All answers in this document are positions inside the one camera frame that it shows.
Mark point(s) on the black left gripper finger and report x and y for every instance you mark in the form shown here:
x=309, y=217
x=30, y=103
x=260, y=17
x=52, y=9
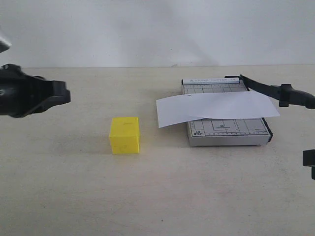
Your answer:
x=50, y=94

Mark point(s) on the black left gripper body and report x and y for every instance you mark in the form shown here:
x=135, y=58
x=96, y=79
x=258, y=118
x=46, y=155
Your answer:
x=21, y=94

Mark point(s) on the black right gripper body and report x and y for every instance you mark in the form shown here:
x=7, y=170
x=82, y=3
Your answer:
x=313, y=173

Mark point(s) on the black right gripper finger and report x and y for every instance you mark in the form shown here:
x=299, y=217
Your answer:
x=285, y=95
x=308, y=158

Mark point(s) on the yellow foam cube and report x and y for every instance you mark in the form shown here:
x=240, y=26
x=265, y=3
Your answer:
x=125, y=135

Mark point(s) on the white paper sheet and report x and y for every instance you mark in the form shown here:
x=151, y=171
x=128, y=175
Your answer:
x=224, y=105

